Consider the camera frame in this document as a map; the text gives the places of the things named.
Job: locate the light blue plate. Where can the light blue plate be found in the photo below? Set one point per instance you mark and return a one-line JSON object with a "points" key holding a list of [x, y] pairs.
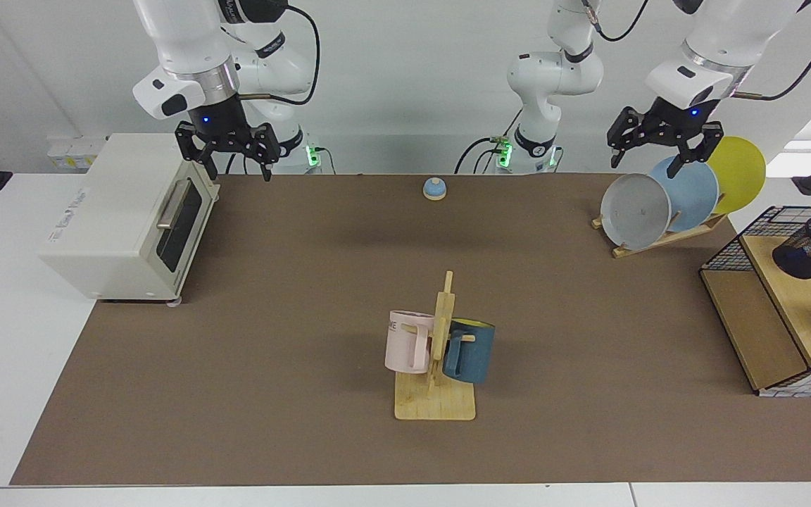
{"points": [[694, 197]]}

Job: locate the grey plate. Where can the grey plate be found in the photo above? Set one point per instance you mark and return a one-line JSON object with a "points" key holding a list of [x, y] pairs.
{"points": [[634, 211]]}

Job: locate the yellow plate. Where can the yellow plate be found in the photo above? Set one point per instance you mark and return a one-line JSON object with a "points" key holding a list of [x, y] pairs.
{"points": [[740, 176]]}

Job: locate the wooden plate rack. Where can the wooden plate rack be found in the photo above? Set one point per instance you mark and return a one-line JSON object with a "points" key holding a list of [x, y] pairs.
{"points": [[659, 241]]}

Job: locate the pale toaster oven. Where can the pale toaster oven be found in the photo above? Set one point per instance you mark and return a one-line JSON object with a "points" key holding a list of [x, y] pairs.
{"points": [[117, 211]]}

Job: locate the small blue round thing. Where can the small blue round thing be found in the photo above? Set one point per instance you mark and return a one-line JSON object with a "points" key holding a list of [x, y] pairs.
{"points": [[435, 189]]}

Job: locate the brown table cloth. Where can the brown table cloth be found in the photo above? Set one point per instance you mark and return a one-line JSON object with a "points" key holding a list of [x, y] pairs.
{"points": [[236, 387]]}

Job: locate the pink cup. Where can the pink cup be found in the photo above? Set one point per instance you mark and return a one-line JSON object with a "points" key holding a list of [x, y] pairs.
{"points": [[405, 345]]}

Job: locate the dark teal cup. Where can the dark teal cup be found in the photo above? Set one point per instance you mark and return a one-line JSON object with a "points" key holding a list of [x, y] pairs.
{"points": [[472, 352]]}

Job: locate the wooden cup stand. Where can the wooden cup stand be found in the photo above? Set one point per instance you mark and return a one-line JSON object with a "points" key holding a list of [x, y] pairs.
{"points": [[437, 405]]}

